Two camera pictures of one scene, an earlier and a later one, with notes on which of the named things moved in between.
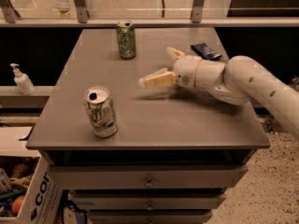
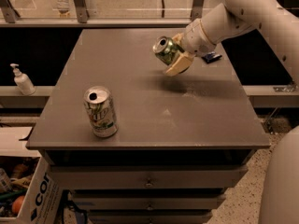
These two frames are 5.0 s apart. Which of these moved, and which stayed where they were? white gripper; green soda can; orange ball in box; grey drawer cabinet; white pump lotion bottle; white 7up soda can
Moved: green soda can; white gripper
Stayed: white pump lotion bottle; grey drawer cabinet; white 7up soda can; orange ball in box
